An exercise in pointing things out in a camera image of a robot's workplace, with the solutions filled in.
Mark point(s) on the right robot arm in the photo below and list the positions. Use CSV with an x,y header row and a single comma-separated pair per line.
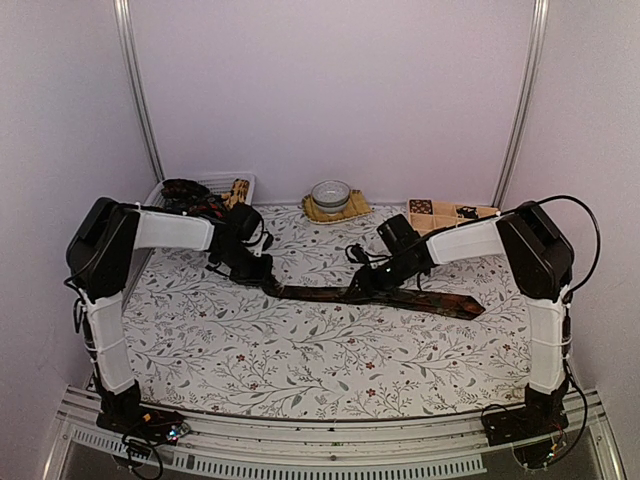
x,y
540,258

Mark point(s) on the wooden compartment box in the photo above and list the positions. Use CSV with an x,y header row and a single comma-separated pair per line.
x,y
444,216

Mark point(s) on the right metal frame post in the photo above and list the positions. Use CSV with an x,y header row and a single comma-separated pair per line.
x,y
531,68

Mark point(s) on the rolled black tie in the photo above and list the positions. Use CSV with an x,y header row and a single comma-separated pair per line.
x,y
467,212

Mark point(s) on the front metal rail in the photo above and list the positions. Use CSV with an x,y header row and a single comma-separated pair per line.
x,y
440,447

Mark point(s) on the rolled dark patterned tie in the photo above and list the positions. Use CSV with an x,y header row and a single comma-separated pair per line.
x,y
420,206

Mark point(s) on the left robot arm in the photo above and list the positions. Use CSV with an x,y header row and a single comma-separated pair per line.
x,y
99,257

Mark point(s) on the brown green patterned tie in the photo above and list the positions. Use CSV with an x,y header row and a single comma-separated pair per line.
x,y
449,305

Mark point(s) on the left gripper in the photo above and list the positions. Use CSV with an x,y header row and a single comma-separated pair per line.
x,y
260,278

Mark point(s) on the floral tablecloth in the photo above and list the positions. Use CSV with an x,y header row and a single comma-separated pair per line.
x,y
197,340

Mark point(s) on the white plastic basket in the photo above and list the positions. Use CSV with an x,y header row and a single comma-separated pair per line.
x,y
217,183

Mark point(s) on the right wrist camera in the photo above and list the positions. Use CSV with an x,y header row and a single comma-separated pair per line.
x,y
356,252

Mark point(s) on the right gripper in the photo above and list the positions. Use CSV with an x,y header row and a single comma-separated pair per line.
x,y
368,279

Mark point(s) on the yellow woven mat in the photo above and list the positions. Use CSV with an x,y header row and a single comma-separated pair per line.
x,y
356,206

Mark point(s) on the yellow spotted tie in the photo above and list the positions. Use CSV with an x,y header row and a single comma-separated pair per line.
x,y
237,194

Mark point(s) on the left metal frame post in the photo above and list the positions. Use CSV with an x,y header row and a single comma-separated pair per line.
x,y
125,30

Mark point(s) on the metal frame post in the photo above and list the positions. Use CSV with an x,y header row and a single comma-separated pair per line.
x,y
531,68
125,30

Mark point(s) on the dark red patterned tie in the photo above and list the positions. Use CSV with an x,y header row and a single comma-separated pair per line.
x,y
191,198

